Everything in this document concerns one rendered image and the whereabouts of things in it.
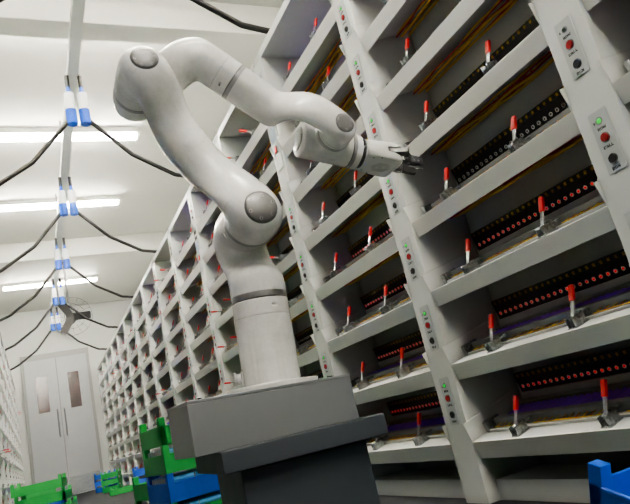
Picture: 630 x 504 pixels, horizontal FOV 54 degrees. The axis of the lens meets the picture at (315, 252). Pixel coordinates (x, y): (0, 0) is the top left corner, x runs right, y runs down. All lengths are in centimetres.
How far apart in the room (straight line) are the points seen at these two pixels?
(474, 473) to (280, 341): 69
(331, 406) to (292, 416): 8
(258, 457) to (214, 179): 57
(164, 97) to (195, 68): 14
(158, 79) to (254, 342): 58
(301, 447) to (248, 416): 11
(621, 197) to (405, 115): 84
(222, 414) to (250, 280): 29
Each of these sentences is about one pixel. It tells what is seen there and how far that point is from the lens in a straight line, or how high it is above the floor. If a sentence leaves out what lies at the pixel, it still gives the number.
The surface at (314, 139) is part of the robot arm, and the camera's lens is 147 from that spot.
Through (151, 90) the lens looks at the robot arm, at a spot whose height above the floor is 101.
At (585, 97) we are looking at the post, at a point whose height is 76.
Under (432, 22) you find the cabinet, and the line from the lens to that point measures 203.
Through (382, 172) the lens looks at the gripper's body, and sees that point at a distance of 159.
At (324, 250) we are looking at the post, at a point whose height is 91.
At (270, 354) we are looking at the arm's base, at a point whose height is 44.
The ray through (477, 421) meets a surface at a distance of 171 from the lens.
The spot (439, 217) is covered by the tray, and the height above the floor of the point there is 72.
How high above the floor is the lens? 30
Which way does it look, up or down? 15 degrees up
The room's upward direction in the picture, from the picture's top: 13 degrees counter-clockwise
